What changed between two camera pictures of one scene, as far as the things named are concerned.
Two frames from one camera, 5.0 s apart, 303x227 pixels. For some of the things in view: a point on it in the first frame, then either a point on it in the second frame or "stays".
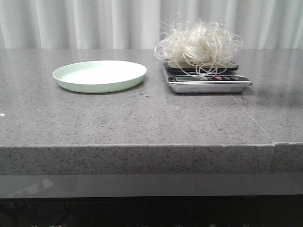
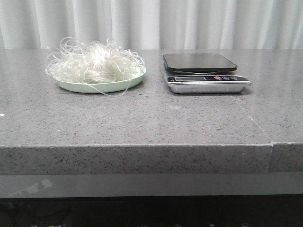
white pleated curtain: [134, 24] stays
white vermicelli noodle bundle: [206, 47] to [106, 66]
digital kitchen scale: [205, 77] stays
